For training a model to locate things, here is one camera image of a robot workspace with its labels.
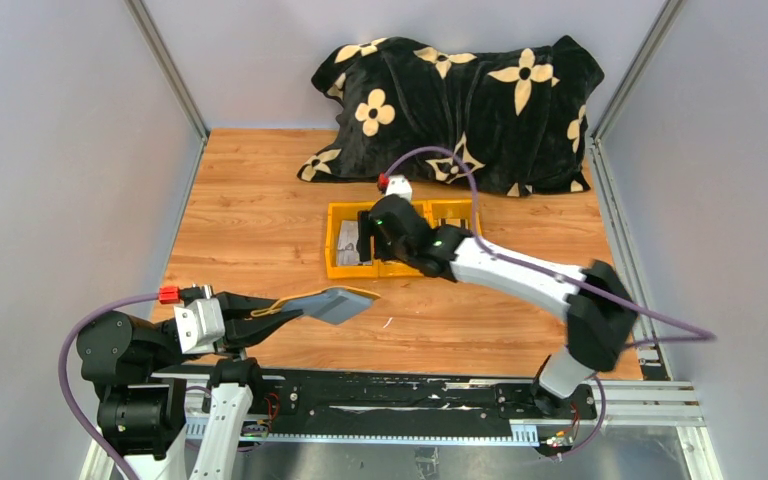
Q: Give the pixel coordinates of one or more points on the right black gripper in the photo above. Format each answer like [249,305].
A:
[365,234]

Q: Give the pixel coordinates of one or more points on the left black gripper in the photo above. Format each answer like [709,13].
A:
[230,320]

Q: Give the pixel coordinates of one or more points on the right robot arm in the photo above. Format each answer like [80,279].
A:
[592,302]

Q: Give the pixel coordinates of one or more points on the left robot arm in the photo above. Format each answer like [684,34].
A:
[107,375]

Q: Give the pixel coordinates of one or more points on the yellow three-compartment bin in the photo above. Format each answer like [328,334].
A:
[435,260]

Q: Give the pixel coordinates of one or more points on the black floral blanket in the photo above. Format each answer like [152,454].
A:
[511,122]

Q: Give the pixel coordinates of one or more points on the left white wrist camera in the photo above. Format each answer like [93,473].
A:
[200,325]

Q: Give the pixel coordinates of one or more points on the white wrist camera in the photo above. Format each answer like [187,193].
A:
[399,186]
[200,325]

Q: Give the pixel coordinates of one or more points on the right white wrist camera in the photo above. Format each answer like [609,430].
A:
[399,186]

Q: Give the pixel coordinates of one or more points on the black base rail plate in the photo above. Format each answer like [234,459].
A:
[367,404]

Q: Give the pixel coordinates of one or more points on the aluminium frame post left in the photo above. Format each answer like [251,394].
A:
[153,38]

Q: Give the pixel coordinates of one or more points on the aluminium frame post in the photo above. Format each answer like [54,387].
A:
[645,53]
[153,38]

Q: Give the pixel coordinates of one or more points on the aluminium frame post right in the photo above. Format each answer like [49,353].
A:
[645,53]

